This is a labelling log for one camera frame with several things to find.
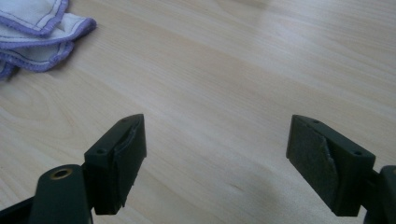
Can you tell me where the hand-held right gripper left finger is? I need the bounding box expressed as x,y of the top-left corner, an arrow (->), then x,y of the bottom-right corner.
83,113 -> 148,216

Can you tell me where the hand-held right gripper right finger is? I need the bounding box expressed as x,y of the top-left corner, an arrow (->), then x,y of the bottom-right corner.
286,114 -> 376,217

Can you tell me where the white cloth with purple hem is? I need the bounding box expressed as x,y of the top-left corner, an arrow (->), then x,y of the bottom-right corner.
0,0 -> 98,80

